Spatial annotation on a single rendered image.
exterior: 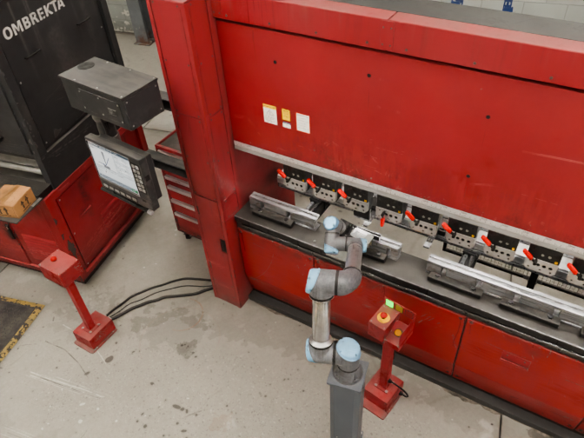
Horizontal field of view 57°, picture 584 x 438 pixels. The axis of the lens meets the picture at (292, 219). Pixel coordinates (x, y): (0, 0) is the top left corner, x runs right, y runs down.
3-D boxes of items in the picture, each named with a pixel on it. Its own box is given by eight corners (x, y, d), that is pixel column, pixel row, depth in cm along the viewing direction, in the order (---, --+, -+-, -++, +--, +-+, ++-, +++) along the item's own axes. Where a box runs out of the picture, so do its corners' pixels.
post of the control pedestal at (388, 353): (378, 384, 339) (383, 334, 303) (382, 378, 342) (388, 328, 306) (385, 389, 336) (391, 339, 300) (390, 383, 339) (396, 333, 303)
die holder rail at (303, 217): (250, 207, 358) (248, 195, 352) (255, 202, 362) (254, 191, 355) (315, 231, 337) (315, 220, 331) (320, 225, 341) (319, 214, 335)
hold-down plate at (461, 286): (427, 280, 303) (428, 276, 301) (430, 273, 306) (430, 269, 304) (480, 299, 290) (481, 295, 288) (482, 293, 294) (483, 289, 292)
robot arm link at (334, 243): (344, 254, 273) (346, 232, 275) (322, 252, 274) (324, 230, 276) (345, 255, 280) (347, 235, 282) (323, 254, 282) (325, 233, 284)
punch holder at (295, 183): (284, 186, 324) (282, 164, 313) (291, 178, 330) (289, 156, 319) (305, 193, 318) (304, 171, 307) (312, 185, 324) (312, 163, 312)
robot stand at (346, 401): (356, 460, 316) (361, 392, 264) (327, 451, 321) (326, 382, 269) (363, 432, 329) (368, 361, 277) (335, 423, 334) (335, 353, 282)
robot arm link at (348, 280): (362, 280, 233) (368, 232, 277) (337, 278, 235) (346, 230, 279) (361, 302, 238) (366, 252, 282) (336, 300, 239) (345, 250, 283)
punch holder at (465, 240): (444, 240, 283) (448, 217, 272) (449, 230, 288) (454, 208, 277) (472, 249, 277) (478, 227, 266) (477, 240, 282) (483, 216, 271)
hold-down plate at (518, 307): (498, 307, 286) (500, 302, 284) (501, 300, 290) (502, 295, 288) (557, 328, 274) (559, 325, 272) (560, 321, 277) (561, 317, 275)
